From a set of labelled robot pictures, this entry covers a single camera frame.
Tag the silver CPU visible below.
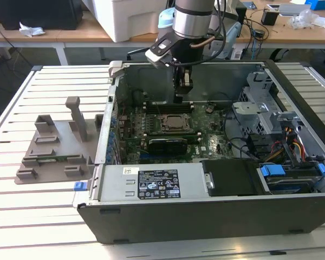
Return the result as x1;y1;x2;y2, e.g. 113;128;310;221
166;116;189;130

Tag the CPU socket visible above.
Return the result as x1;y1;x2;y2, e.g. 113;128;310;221
159;113;195;134

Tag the white printer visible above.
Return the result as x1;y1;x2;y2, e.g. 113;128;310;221
82;0;177;43

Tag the metal socket cover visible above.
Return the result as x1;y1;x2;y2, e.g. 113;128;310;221
162;114;193;132

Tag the small black box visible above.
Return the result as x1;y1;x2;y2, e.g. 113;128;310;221
261;8;280;27

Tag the green motherboard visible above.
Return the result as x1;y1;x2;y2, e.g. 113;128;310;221
119;101;233;165

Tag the black graphics card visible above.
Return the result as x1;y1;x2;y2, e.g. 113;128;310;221
147;137;189;155

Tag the silver drive cage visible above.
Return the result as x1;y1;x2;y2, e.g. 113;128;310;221
231;71;307;137

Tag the white flat box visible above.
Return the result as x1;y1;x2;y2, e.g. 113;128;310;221
265;2;308;17

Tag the wooden desk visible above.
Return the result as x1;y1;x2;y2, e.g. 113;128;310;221
0;0;325;66

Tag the clear plastic bag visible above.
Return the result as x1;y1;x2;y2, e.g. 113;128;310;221
289;9;322;30

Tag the black drive cover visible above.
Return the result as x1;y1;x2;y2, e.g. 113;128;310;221
200;159;261;197

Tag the blue box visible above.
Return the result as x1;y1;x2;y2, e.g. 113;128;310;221
304;0;325;11

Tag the black computer tower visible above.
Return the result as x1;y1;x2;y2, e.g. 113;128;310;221
0;0;84;31

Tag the grey power supply unit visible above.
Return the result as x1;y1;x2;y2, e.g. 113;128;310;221
88;163;210;202

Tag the parts rack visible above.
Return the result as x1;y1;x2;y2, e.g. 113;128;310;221
15;96;105;185

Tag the crumpled white paper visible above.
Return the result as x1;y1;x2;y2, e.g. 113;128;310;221
18;22;46;37

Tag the green RAM stick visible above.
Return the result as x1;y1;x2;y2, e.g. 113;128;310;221
36;154;81;161

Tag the hard disk in blue carrier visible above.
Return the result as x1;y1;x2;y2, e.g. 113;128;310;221
256;163;325;194

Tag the black grey PC case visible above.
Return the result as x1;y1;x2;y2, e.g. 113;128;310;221
73;59;325;244

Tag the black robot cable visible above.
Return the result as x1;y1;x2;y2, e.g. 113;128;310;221
174;0;230;67

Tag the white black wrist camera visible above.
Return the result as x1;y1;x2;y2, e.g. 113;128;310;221
145;36;177;68

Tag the light grey case handle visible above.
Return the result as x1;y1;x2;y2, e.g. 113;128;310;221
108;61;125;79

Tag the coloured power wire bundle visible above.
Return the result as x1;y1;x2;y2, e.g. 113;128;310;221
270;129;307;161

